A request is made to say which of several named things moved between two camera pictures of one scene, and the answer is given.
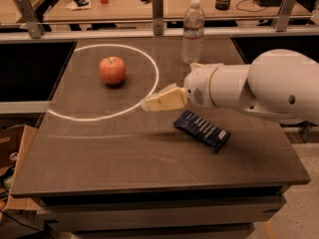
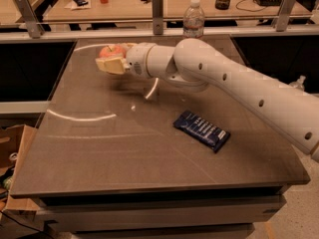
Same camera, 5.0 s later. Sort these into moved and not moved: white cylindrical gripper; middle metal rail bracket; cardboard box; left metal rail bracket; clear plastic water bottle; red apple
Moved: red apple; white cylindrical gripper
Not moved: cardboard box; left metal rail bracket; middle metal rail bracket; clear plastic water bottle
